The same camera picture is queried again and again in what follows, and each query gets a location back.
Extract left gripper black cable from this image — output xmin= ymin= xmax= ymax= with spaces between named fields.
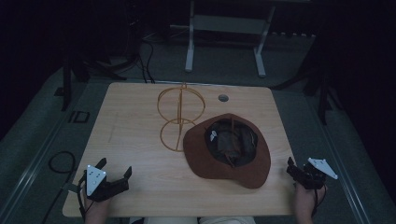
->
xmin=77 ymin=174 xmax=89 ymax=220

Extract black metal stand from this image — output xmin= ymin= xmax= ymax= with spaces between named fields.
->
xmin=274 ymin=66 xmax=344 ymax=126
xmin=54 ymin=55 xmax=128 ymax=112

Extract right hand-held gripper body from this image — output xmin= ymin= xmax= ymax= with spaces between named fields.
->
xmin=295 ymin=157 xmax=339 ymax=191

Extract black hanging cables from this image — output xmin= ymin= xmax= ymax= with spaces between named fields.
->
xmin=136 ymin=36 xmax=157 ymax=84

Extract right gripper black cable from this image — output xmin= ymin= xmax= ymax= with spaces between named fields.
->
xmin=310 ymin=184 xmax=328 ymax=218

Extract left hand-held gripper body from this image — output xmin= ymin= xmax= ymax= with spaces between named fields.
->
xmin=78 ymin=164 xmax=130 ymax=203

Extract gold wire hat stand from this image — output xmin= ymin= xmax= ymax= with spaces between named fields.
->
xmin=156 ymin=81 xmax=206 ymax=153

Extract white metal desk frame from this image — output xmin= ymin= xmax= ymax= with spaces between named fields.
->
xmin=184 ymin=0 xmax=277 ymax=78

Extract black rectangular floor frame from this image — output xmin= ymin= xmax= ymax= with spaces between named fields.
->
xmin=67 ymin=109 xmax=92 ymax=124

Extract black floor cable loop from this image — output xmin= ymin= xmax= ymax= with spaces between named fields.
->
xmin=40 ymin=150 xmax=78 ymax=224

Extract person's right hand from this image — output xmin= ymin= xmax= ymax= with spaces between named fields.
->
xmin=294 ymin=182 xmax=329 ymax=217

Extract brown felt hat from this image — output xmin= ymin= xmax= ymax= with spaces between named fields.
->
xmin=182 ymin=112 xmax=272 ymax=190

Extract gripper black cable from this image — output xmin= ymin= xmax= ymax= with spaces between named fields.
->
xmin=77 ymin=174 xmax=89 ymax=220
xmin=310 ymin=184 xmax=328 ymax=218

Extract person's left hand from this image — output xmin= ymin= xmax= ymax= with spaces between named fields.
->
xmin=82 ymin=189 xmax=112 ymax=219

